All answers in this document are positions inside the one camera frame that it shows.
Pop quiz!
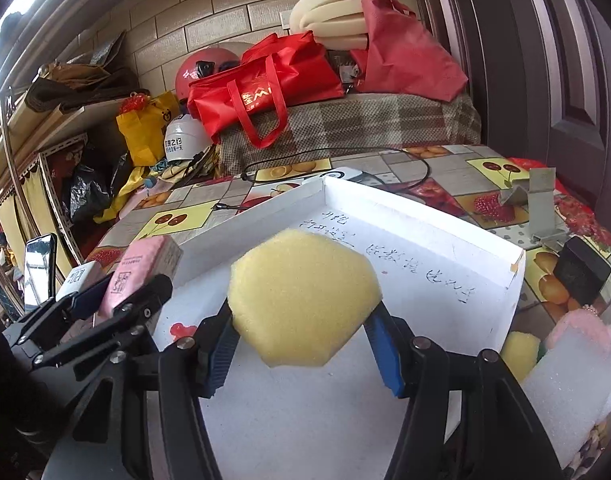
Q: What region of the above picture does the matte red fabric bag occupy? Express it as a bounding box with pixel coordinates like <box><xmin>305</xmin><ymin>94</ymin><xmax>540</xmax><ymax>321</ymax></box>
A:
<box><xmin>351</xmin><ymin>0</ymin><xmax>468</xmax><ymax>102</ymax></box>

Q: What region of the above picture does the black cube charger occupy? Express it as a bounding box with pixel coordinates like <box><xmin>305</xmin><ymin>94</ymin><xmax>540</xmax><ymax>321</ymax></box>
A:
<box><xmin>554</xmin><ymin>236</ymin><xmax>611</xmax><ymax>306</ymax></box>

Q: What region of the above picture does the metal storage shelf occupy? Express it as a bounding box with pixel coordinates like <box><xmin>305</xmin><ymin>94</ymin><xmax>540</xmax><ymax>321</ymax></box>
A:
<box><xmin>0</xmin><ymin>84</ymin><xmax>132</xmax><ymax>321</ymax></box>

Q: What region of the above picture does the white foam block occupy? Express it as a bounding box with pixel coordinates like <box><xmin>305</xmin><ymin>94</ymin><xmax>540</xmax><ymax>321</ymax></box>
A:
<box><xmin>522</xmin><ymin>328</ymin><xmax>611</xmax><ymax>467</ymax></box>

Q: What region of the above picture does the yellow shopping bag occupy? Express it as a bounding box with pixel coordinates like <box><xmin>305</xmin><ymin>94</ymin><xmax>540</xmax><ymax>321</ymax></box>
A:
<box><xmin>115</xmin><ymin>91</ymin><xmax>179</xmax><ymax>167</ymax></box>

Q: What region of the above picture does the fruit print tablecloth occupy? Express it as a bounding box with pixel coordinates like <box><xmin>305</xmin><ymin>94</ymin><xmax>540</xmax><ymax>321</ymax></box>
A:
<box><xmin>84</xmin><ymin>143</ymin><xmax>611</xmax><ymax>480</ymax></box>

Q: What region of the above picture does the red bag on chair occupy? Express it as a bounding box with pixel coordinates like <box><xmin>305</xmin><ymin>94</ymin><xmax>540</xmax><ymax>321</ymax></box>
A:
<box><xmin>509</xmin><ymin>157</ymin><xmax>568</xmax><ymax>194</ymax></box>

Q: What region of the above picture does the white small box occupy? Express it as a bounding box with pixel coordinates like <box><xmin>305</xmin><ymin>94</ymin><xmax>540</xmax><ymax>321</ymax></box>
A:
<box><xmin>55</xmin><ymin>260</ymin><xmax>106</xmax><ymax>301</ymax></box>

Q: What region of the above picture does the white metal bracket stand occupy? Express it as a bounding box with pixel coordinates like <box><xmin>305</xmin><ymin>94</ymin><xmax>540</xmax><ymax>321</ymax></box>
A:
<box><xmin>499</xmin><ymin>174</ymin><xmax>568</xmax><ymax>252</ymax></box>

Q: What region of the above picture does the plaid covered bench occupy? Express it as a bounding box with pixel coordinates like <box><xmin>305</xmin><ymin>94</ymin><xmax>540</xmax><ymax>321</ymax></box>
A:
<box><xmin>218</xmin><ymin>93</ymin><xmax>481</xmax><ymax>174</ymax></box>

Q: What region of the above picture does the yellow hexagonal sponge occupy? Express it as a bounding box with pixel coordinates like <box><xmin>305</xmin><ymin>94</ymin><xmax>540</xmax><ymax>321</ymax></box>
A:
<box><xmin>227</xmin><ymin>229</ymin><xmax>383</xmax><ymax>367</ymax></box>

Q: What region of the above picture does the pink tissue pack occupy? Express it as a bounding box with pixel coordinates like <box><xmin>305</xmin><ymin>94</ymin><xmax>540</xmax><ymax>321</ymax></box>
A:
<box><xmin>96</xmin><ymin>235</ymin><xmax>183</xmax><ymax>323</ymax></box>

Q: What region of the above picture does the white shallow tray box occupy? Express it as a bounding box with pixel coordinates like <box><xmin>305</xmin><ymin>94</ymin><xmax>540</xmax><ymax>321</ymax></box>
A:
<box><xmin>153</xmin><ymin>178</ymin><xmax>526</xmax><ymax>479</ymax></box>

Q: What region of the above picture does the white helmet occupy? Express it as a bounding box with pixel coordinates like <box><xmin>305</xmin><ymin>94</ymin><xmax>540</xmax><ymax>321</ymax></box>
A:
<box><xmin>164</xmin><ymin>114</ymin><xmax>212</xmax><ymax>162</ymax></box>

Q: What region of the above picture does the black cable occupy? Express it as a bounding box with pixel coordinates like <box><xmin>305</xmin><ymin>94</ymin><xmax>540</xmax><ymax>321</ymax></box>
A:
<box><xmin>212</xmin><ymin>145</ymin><xmax>433</xmax><ymax>212</ymax></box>

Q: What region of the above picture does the pink fluffy plush pouch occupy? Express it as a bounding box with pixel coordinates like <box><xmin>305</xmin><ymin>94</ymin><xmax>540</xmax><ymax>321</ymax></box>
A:
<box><xmin>545</xmin><ymin>307</ymin><xmax>611</xmax><ymax>352</ymax></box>

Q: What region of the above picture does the smartphone on mount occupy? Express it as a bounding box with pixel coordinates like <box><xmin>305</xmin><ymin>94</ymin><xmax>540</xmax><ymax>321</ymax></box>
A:
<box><xmin>23</xmin><ymin>233</ymin><xmax>57</xmax><ymax>312</ymax></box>

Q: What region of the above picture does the black plastic bag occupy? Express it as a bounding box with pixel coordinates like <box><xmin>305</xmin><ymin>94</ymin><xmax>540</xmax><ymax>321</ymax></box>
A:
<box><xmin>62</xmin><ymin>148</ymin><xmax>134</xmax><ymax>223</ymax></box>

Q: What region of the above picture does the glossy red tote bag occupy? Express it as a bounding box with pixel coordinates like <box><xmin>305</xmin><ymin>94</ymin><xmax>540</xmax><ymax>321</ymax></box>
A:
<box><xmin>187</xmin><ymin>32</ymin><xmax>345</xmax><ymax>150</ymax></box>

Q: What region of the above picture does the yellow green scrub sponge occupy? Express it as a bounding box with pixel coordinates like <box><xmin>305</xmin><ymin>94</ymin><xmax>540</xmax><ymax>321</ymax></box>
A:
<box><xmin>501</xmin><ymin>332</ymin><xmax>541</xmax><ymax>382</ymax></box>

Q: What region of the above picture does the cream foam strips bundle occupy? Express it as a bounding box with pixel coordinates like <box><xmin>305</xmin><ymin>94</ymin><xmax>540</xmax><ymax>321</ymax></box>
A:
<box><xmin>289</xmin><ymin>0</ymin><xmax>368</xmax><ymax>51</ymax></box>

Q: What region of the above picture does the pink red helmet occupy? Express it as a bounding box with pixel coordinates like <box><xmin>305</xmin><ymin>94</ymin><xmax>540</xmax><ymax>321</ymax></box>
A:
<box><xmin>174</xmin><ymin>48</ymin><xmax>240</xmax><ymax>101</ymax></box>

